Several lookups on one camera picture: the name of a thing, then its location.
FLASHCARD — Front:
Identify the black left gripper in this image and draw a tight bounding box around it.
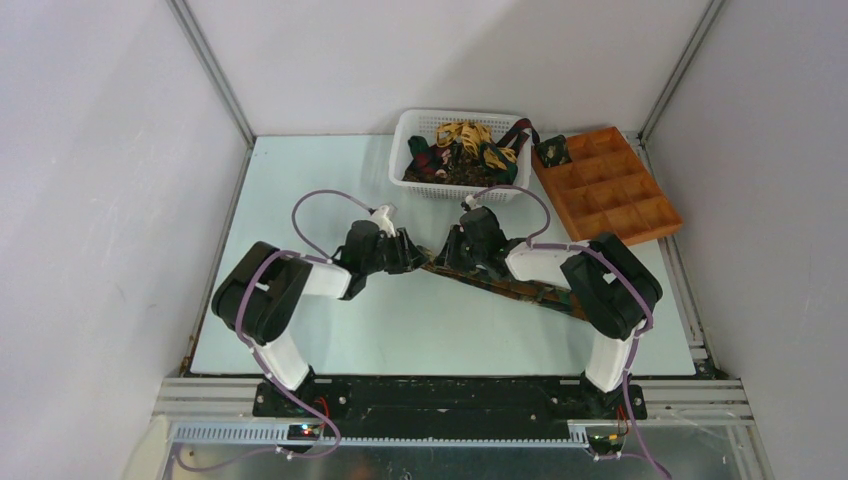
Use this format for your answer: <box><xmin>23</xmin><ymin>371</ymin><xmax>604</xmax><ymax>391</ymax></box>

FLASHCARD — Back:
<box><xmin>362</xmin><ymin>227</ymin><xmax>430</xmax><ymax>275</ymax></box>

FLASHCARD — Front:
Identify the dark floral patterned tie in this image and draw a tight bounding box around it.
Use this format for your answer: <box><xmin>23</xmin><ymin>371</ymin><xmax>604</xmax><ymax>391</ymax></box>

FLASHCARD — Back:
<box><xmin>422</xmin><ymin>248</ymin><xmax>588</xmax><ymax>322</ymax></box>

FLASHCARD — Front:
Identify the white plastic mesh basket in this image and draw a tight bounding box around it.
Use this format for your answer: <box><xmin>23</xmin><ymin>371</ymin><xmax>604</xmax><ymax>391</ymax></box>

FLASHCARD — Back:
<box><xmin>388</xmin><ymin>108</ymin><xmax>522</xmax><ymax>200</ymax></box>

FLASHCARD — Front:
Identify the orange compartment tray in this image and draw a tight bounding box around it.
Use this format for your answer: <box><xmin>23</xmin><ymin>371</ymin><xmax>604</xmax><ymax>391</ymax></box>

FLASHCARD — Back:
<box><xmin>532</xmin><ymin>127</ymin><xmax>683</xmax><ymax>246</ymax></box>

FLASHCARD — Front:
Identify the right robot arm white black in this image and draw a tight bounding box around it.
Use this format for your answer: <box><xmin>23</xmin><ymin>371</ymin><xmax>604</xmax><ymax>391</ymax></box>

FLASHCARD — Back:
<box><xmin>430</xmin><ymin>207</ymin><xmax>663</xmax><ymax>418</ymax></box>

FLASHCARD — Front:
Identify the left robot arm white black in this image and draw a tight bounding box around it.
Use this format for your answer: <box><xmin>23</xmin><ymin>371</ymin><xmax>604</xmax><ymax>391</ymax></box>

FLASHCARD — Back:
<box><xmin>211</xmin><ymin>220</ymin><xmax>428</xmax><ymax>417</ymax></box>

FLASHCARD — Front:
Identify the brown dark patterned tie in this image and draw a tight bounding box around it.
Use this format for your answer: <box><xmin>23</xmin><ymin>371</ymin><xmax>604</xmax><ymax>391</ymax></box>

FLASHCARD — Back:
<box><xmin>402</xmin><ymin>149</ymin><xmax>509</xmax><ymax>187</ymax></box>

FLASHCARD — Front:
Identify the green navy plaid tie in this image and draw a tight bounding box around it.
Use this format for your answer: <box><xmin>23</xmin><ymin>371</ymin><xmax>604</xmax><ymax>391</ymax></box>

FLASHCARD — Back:
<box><xmin>402</xmin><ymin>136</ymin><xmax>517</xmax><ymax>187</ymax></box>

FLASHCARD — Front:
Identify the red navy striped tie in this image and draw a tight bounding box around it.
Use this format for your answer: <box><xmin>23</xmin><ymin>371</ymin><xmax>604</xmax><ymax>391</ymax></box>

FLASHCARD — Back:
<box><xmin>496</xmin><ymin>118</ymin><xmax>540</xmax><ymax>156</ymax></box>

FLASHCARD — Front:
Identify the rolled dark patterned tie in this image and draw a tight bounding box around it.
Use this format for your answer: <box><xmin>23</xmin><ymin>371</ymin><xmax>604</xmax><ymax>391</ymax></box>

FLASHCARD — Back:
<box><xmin>535</xmin><ymin>134</ymin><xmax>572</xmax><ymax>168</ymax></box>

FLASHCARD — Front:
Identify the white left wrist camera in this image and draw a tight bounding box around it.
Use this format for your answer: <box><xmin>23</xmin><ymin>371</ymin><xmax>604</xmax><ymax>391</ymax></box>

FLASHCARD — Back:
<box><xmin>369</xmin><ymin>203</ymin><xmax>397</xmax><ymax>238</ymax></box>

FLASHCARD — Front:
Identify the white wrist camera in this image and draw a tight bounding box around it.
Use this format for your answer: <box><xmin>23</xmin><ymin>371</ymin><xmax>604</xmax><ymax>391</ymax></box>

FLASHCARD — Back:
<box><xmin>369</xmin><ymin>203</ymin><xmax>397</xmax><ymax>238</ymax></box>
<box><xmin>461</xmin><ymin>194</ymin><xmax>479</xmax><ymax>212</ymax></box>

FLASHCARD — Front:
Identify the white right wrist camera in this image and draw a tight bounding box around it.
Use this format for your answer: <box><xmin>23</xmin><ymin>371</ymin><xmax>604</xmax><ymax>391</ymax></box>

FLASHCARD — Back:
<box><xmin>461</xmin><ymin>194</ymin><xmax>479</xmax><ymax>212</ymax></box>

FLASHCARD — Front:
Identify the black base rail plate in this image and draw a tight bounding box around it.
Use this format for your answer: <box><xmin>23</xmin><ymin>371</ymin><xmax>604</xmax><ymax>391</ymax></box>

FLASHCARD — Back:
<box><xmin>252</xmin><ymin>375</ymin><xmax>647</xmax><ymax>441</ymax></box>

